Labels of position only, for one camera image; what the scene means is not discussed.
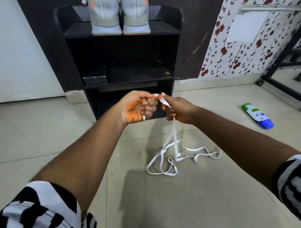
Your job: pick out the person's right hand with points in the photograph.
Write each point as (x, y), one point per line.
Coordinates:
(182, 110)

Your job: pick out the person's left hand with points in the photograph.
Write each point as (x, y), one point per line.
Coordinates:
(134, 108)

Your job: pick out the clear plastic box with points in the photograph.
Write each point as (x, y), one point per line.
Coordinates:
(95, 81)

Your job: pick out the grey sneaker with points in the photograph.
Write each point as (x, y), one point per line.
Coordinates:
(136, 23)
(105, 23)

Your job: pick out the person's right forearm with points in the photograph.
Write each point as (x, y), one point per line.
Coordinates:
(247, 148)

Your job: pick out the person's left forearm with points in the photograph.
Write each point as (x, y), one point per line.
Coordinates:
(80, 164)

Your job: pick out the black open shelf box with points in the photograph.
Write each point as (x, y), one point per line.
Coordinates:
(122, 75)

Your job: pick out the green blue white bottle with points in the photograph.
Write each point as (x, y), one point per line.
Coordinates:
(258, 116)

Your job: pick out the white floral patterned sheet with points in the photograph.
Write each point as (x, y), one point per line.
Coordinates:
(247, 54)

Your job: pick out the dark brown wooden cabinet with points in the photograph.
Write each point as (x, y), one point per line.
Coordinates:
(47, 47)

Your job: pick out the zebra striped garment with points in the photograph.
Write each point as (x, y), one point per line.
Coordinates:
(42, 206)

